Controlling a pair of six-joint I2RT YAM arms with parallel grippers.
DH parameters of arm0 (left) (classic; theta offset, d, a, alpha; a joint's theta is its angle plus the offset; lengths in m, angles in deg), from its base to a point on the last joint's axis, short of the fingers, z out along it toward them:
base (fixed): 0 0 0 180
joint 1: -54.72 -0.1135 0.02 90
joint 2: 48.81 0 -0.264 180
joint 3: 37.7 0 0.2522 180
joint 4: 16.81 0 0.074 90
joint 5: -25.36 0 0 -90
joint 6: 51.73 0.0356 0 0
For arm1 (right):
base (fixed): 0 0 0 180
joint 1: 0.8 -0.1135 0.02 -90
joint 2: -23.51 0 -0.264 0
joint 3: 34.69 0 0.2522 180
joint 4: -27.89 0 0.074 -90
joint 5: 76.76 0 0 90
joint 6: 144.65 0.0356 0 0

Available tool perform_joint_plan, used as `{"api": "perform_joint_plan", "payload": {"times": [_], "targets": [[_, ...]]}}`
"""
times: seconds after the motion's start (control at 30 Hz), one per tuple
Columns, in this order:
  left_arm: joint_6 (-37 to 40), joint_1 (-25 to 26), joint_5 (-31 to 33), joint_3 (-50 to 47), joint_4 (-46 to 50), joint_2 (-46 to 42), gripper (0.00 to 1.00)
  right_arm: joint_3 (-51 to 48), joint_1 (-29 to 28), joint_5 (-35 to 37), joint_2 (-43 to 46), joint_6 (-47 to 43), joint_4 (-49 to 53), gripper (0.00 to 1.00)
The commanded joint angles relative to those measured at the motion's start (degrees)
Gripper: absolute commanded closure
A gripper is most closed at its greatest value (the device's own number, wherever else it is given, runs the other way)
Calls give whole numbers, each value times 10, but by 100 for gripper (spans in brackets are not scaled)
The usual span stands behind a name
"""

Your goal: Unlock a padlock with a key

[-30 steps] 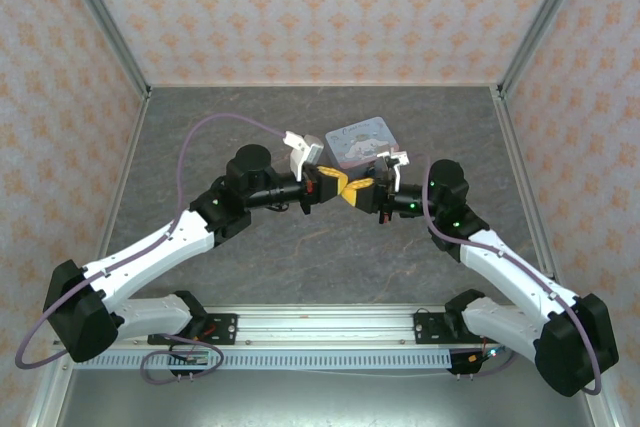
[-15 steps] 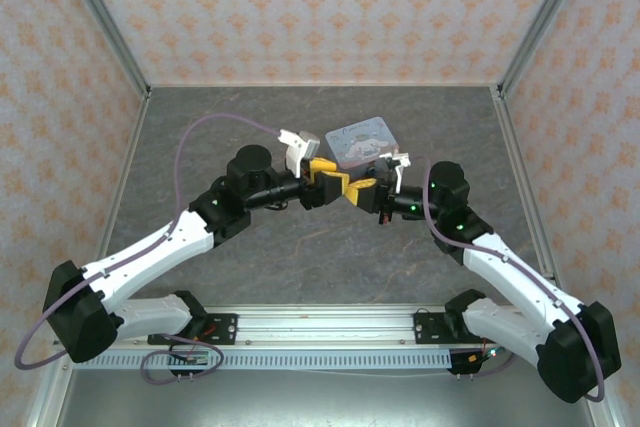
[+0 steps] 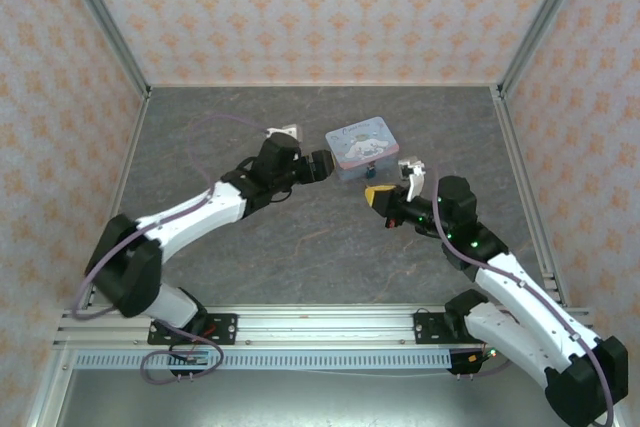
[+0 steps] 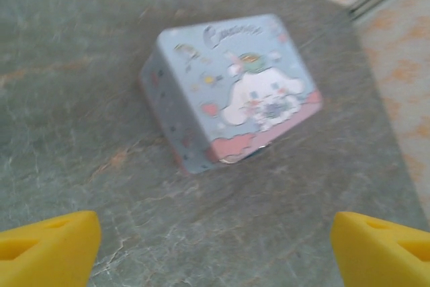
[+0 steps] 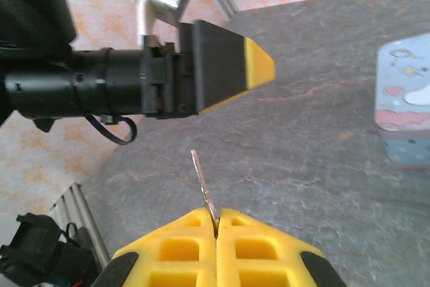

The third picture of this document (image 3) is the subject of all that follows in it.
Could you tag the cartoon print tin box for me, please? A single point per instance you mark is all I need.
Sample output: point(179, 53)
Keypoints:
point(362, 147)

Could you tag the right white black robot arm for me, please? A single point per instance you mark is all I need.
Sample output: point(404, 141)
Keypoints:
point(520, 297)

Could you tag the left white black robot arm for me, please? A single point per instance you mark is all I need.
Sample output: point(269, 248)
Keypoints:
point(200, 209)

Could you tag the small circuit board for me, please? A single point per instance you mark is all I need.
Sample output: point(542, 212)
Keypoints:
point(192, 359)
point(481, 356)

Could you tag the grey metal shelf sheet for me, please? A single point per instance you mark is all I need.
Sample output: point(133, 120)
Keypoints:
point(310, 399)

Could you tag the aluminium side rail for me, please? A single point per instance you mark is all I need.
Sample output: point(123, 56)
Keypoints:
point(527, 187)
point(127, 167)

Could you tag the wide aluminium base rail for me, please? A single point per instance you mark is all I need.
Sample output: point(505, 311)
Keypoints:
point(320, 329)

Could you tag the aluminium corner post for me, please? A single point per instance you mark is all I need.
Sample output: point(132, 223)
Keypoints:
point(102, 17)
point(545, 12)

